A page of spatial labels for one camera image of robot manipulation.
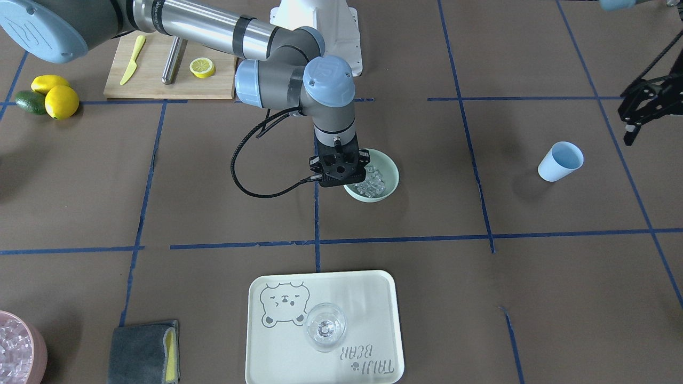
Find half lemon slice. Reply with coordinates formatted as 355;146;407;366
189;58;216;79

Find wine glass on tray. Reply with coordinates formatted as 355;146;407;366
304;303;348;353

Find light blue plastic cup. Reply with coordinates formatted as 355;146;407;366
537;141;584;182

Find grey folded cloth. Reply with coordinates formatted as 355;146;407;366
107;320;180;383

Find cream bear tray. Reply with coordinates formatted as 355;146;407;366
245;270;405;383

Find wooden cutting board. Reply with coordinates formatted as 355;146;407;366
104;32;237;100

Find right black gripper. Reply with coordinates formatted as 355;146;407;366
309;138;370;188

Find yellow lemon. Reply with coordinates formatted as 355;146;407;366
45;85;80;120
31;75;71;95

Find steel knife handle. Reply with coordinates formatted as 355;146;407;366
161;37;187;85

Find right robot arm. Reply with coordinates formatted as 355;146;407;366
2;1;370;187

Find green avocado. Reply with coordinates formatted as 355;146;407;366
14;90;47;116

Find pink bowl with ice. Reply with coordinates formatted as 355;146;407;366
1;311;48;383

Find yellow plastic knife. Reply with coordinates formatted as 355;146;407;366
119;35;146;85

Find ice cubes in bowl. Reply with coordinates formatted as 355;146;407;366
352;165;386;198

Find green bowl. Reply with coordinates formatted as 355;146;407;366
344;148;400;203

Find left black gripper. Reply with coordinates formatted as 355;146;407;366
617;75;682;146

